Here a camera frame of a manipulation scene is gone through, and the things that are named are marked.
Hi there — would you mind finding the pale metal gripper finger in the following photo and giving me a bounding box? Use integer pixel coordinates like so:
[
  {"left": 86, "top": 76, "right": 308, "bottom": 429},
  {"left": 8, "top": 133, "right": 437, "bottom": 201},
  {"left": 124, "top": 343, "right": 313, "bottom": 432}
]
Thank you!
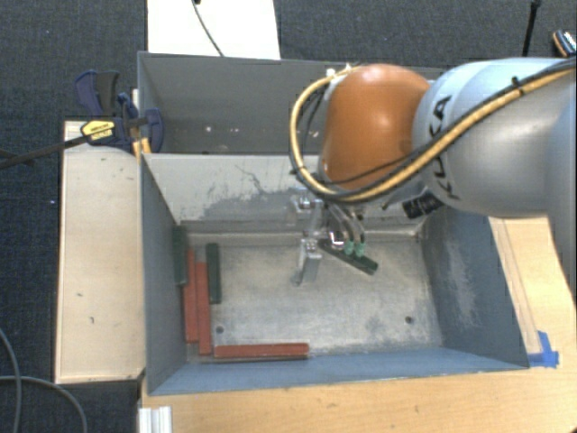
[
  {"left": 291, "top": 249, "right": 306, "bottom": 287},
  {"left": 301, "top": 238, "right": 324, "bottom": 285}
]

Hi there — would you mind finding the grey metal bin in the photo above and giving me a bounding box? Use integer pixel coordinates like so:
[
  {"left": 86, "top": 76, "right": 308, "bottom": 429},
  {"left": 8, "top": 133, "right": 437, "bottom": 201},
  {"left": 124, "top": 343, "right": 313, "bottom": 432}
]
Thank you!
[{"left": 136, "top": 51, "right": 531, "bottom": 397}]

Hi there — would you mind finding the dark green flat block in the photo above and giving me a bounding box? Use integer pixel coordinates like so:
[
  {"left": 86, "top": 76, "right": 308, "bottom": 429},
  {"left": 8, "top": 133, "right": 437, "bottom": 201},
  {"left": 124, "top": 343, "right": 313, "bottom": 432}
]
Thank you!
[
  {"left": 320, "top": 240, "right": 380, "bottom": 276},
  {"left": 205, "top": 242, "right": 224, "bottom": 306},
  {"left": 171, "top": 226, "right": 189, "bottom": 287}
]

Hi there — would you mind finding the red-brown flat block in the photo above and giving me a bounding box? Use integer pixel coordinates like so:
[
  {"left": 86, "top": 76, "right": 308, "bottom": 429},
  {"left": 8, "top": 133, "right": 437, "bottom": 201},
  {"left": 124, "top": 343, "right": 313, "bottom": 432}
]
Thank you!
[
  {"left": 194, "top": 262, "right": 215, "bottom": 357},
  {"left": 212, "top": 342, "right": 311, "bottom": 361},
  {"left": 181, "top": 246, "right": 200, "bottom": 345}
]

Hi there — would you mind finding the pale wood board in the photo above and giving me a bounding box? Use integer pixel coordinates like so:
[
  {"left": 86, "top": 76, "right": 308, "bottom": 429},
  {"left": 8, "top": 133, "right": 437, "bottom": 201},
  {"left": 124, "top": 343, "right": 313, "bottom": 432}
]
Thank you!
[{"left": 54, "top": 121, "right": 147, "bottom": 385}]

